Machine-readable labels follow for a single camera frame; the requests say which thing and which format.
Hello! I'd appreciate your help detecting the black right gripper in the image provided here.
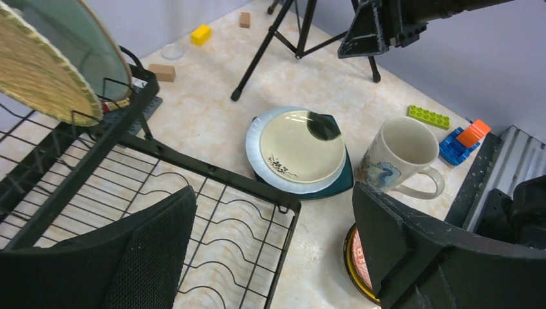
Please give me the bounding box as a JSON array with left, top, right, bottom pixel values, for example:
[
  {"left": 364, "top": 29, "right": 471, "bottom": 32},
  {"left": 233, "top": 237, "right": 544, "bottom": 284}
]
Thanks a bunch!
[{"left": 337, "top": 0, "right": 509, "bottom": 59}]

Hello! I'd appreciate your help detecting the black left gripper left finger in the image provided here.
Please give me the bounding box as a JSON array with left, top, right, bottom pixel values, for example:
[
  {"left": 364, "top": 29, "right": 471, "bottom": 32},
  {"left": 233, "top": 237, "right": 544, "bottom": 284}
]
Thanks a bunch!
[{"left": 1, "top": 186, "right": 197, "bottom": 308}]

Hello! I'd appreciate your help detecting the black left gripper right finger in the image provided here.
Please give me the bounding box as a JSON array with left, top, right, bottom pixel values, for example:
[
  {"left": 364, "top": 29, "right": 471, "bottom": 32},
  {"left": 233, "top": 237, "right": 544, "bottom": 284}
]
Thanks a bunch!
[{"left": 352, "top": 183, "right": 545, "bottom": 308}]

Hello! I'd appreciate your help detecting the dark teal square plate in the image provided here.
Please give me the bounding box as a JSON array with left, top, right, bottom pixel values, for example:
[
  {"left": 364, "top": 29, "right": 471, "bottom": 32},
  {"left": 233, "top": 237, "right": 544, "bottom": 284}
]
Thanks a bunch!
[{"left": 252, "top": 114, "right": 353, "bottom": 200}]

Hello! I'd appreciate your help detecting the black wire dish rack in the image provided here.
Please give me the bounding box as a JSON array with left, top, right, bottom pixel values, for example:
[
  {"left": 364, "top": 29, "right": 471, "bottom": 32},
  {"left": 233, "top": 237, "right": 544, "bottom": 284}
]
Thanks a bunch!
[{"left": 1, "top": 58, "right": 301, "bottom": 308}]

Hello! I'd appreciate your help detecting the cream floral plate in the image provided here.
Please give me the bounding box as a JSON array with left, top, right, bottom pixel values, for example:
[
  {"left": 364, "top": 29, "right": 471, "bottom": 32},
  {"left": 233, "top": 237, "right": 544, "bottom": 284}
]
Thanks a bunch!
[{"left": 259, "top": 109, "right": 346, "bottom": 185}]

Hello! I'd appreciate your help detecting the white plate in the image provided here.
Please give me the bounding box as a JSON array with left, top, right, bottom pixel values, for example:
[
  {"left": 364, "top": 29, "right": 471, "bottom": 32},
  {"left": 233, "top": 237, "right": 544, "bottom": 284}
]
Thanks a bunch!
[{"left": 245, "top": 106, "right": 341, "bottom": 194}]

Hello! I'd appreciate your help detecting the yellow bamboo pattern plate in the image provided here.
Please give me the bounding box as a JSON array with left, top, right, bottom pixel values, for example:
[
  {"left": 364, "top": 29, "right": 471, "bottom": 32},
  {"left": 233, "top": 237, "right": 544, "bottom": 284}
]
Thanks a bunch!
[{"left": 1, "top": 2, "right": 103, "bottom": 127}]

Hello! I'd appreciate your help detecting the light green flower plate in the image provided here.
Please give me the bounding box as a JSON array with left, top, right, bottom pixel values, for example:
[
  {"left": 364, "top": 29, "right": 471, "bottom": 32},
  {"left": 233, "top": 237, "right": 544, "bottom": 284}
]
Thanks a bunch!
[{"left": 5, "top": 0, "right": 131, "bottom": 101}]

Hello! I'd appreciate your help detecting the red patterned bowl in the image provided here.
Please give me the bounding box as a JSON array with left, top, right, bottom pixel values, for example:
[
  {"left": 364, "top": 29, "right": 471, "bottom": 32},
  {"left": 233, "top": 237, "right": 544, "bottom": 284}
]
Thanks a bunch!
[{"left": 352, "top": 229, "right": 372, "bottom": 289}]

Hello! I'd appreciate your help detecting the yellow bowl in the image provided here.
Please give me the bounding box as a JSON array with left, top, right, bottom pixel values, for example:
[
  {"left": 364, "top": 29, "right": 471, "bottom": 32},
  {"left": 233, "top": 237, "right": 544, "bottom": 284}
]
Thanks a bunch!
[{"left": 343, "top": 223, "right": 380, "bottom": 306}]

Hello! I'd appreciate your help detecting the black music stand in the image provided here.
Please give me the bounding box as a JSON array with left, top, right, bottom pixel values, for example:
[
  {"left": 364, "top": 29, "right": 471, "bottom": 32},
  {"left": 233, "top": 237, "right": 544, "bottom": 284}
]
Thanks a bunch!
[{"left": 230, "top": 0, "right": 382, "bottom": 102}]

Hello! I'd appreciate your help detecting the beige mug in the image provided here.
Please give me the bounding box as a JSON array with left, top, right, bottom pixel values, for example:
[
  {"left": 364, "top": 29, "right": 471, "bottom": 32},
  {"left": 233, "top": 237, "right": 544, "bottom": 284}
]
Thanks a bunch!
[{"left": 355, "top": 117, "right": 445, "bottom": 200}]

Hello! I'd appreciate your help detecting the green lego brick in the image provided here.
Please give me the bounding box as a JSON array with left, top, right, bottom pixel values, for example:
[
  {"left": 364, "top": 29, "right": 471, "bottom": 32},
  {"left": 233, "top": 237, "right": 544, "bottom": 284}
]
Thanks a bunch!
[{"left": 406, "top": 105, "right": 450, "bottom": 130}]

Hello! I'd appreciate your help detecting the blue toy car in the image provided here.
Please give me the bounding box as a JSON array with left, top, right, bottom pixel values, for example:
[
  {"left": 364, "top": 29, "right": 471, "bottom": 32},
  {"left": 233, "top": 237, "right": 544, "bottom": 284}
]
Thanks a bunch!
[{"left": 439, "top": 127, "right": 480, "bottom": 166}]

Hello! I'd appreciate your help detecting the brown wooden block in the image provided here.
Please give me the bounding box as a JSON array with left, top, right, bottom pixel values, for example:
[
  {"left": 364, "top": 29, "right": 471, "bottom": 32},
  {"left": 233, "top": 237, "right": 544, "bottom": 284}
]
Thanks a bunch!
[{"left": 239, "top": 12, "right": 251, "bottom": 28}]

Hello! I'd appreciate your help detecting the yellow lego block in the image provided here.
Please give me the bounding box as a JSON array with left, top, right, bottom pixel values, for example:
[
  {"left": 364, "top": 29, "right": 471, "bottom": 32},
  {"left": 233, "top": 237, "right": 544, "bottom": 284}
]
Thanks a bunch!
[{"left": 190, "top": 24, "right": 212, "bottom": 47}]

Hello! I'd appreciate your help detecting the small wooden block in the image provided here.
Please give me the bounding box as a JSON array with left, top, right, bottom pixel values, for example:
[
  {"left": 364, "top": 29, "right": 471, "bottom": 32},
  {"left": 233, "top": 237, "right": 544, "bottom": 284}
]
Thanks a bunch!
[{"left": 148, "top": 64, "right": 176, "bottom": 82}]

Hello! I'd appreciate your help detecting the clear round lid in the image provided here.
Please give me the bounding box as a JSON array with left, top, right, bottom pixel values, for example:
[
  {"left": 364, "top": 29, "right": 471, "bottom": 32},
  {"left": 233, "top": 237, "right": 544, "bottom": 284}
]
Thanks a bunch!
[{"left": 160, "top": 43, "right": 185, "bottom": 60}]

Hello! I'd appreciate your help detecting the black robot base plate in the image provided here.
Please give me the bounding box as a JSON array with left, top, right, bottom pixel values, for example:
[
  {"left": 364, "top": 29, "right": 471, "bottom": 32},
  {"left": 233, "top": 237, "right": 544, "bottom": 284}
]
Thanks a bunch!
[{"left": 444, "top": 133, "right": 501, "bottom": 228}]

